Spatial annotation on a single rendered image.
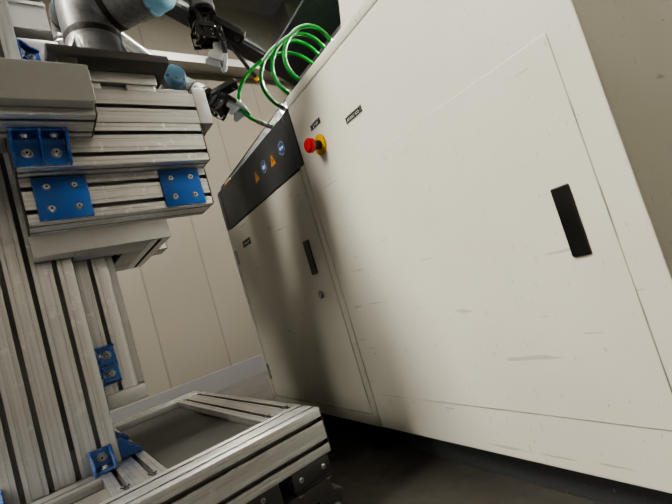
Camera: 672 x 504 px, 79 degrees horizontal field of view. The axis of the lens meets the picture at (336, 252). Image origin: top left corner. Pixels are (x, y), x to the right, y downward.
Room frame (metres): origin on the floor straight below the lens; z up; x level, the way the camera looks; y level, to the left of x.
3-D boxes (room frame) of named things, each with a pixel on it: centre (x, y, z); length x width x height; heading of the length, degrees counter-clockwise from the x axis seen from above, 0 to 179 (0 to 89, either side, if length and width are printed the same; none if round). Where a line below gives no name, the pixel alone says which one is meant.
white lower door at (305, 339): (1.37, 0.21, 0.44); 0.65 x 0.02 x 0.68; 34
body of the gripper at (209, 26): (1.23, 0.19, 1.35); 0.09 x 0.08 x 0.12; 124
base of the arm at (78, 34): (0.86, 0.39, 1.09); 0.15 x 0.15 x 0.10
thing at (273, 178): (1.37, 0.19, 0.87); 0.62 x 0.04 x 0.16; 34
